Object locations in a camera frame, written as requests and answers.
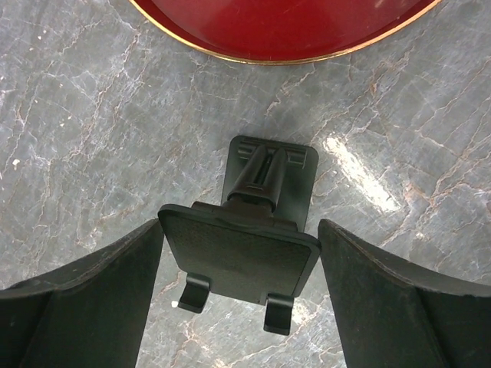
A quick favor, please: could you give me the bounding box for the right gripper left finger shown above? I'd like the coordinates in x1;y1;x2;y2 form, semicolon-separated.
1;221;163;367

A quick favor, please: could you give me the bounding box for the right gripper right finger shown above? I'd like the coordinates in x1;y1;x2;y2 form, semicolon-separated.
318;219;490;367

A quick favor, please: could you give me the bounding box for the black folding phone stand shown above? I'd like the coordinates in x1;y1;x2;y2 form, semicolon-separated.
158;136;321;335

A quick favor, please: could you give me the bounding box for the red round tray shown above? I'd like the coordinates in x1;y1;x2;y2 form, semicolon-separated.
132;0;437;65

